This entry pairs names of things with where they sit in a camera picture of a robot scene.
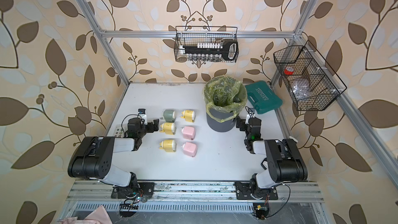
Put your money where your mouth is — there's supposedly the green plastic tool case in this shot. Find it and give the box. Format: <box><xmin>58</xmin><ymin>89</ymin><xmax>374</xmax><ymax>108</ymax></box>
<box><xmin>245</xmin><ymin>81</ymin><xmax>283</xmax><ymax>115</ymax></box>

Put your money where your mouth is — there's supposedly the black wire basket right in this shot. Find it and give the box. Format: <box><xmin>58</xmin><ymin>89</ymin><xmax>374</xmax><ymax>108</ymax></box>
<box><xmin>273</xmin><ymin>40</ymin><xmax>347</xmax><ymax>111</ymax></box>

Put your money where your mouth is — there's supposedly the white button remote box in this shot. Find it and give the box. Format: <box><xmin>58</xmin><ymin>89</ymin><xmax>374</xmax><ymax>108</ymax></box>
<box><xmin>113</xmin><ymin>124</ymin><xmax>127</xmax><ymax>138</ymax></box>

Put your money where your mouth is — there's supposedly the pink sharpener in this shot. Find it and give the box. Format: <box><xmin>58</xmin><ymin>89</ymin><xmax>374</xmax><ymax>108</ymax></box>
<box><xmin>182</xmin><ymin>142</ymin><xmax>198</xmax><ymax>157</ymax></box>
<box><xmin>181</xmin><ymin>126</ymin><xmax>196</xmax><ymax>140</ymax></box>

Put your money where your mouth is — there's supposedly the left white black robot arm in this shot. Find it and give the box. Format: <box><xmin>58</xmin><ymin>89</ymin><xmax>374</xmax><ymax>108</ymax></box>
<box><xmin>67</xmin><ymin>114</ymin><xmax>160</xmax><ymax>199</ymax></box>

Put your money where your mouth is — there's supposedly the grey trash bin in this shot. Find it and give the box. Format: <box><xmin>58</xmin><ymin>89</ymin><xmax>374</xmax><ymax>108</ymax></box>
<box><xmin>206</xmin><ymin>108</ymin><xmax>236</xmax><ymax>133</ymax></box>

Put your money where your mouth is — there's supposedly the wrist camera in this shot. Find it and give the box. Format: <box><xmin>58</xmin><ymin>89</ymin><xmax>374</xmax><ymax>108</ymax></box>
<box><xmin>245</xmin><ymin>112</ymin><xmax>255</xmax><ymax>124</ymax></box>
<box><xmin>138</xmin><ymin>108</ymin><xmax>148</xmax><ymax>125</ymax></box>

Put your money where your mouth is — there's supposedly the yellow sharpener front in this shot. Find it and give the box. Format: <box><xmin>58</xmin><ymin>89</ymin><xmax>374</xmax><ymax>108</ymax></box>
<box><xmin>159</xmin><ymin>140</ymin><xmax>177</xmax><ymax>152</ymax></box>

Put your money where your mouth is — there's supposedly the yellow sharpener middle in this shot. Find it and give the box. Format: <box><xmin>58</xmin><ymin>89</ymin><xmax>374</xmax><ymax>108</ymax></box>
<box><xmin>160</xmin><ymin>122</ymin><xmax>176</xmax><ymax>135</ymax></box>

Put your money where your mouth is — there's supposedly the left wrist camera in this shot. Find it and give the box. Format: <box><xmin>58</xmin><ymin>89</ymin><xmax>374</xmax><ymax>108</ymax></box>
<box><xmin>138</xmin><ymin>108</ymin><xmax>148</xmax><ymax>125</ymax></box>

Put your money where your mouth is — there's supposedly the yellow sharpener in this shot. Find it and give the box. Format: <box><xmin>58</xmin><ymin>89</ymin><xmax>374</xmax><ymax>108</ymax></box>
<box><xmin>159</xmin><ymin>140</ymin><xmax>177</xmax><ymax>152</ymax></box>
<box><xmin>160</xmin><ymin>122</ymin><xmax>176</xmax><ymax>135</ymax></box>
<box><xmin>180</xmin><ymin>110</ymin><xmax>196</xmax><ymax>122</ymax></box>

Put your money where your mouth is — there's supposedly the black wire basket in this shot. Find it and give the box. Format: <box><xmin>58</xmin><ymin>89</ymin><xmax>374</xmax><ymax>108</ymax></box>
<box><xmin>174</xmin><ymin>26</ymin><xmax>239</xmax><ymax>63</ymax></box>
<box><xmin>273</xmin><ymin>40</ymin><xmax>347</xmax><ymax>111</ymax></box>

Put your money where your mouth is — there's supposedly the socket set holder black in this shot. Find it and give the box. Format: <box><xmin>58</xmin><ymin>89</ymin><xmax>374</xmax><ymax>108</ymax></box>
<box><xmin>174</xmin><ymin>40</ymin><xmax>239</xmax><ymax>62</ymax></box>

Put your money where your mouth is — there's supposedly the yellow sharpener back right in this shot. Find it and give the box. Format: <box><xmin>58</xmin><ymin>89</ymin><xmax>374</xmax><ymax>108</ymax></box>
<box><xmin>180</xmin><ymin>110</ymin><xmax>196</xmax><ymax>122</ymax></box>

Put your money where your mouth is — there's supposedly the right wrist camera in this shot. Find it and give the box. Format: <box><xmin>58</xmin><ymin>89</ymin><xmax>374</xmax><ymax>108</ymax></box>
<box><xmin>245</xmin><ymin>112</ymin><xmax>255</xmax><ymax>124</ymax></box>

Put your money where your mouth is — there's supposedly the pink sharpener front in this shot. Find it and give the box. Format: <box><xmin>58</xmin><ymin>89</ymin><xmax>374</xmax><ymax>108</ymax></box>
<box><xmin>182</xmin><ymin>142</ymin><xmax>198</xmax><ymax>157</ymax></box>

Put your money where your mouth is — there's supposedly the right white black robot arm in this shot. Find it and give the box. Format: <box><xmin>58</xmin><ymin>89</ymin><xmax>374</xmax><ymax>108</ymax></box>
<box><xmin>236</xmin><ymin>117</ymin><xmax>308</xmax><ymax>198</ymax></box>

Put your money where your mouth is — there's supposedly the clear plastic bag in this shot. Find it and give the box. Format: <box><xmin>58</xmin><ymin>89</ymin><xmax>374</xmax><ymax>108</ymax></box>
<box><xmin>291</xmin><ymin>78</ymin><xmax>312</xmax><ymax>100</ymax></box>

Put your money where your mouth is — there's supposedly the slotted grey cable duct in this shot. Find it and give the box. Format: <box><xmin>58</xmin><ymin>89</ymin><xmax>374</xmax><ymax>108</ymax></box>
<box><xmin>74</xmin><ymin>201</ymin><xmax>254</xmax><ymax>213</ymax></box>

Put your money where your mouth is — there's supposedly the pink cloth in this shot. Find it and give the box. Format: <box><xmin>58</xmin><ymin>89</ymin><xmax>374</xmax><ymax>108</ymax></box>
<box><xmin>57</xmin><ymin>205</ymin><xmax>113</xmax><ymax>224</ymax></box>

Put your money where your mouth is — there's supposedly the green pencil sharpener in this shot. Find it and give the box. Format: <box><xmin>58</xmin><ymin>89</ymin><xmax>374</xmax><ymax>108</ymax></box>
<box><xmin>161</xmin><ymin>110</ymin><xmax>176</xmax><ymax>123</ymax></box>

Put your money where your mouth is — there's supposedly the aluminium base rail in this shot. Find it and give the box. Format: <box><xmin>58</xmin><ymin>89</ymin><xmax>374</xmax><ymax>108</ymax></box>
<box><xmin>66</xmin><ymin>180</ymin><xmax>324</xmax><ymax>203</ymax></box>

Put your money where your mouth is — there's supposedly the green plastic bin liner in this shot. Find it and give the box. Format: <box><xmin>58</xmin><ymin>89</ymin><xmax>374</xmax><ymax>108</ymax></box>
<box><xmin>203</xmin><ymin>76</ymin><xmax>248</xmax><ymax>118</ymax></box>

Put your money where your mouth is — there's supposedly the black wire basket back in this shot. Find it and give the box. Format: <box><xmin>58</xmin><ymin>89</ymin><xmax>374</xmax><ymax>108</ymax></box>
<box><xmin>174</xmin><ymin>26</ymin><xmax>239</xmax><ymax>63</ymax></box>

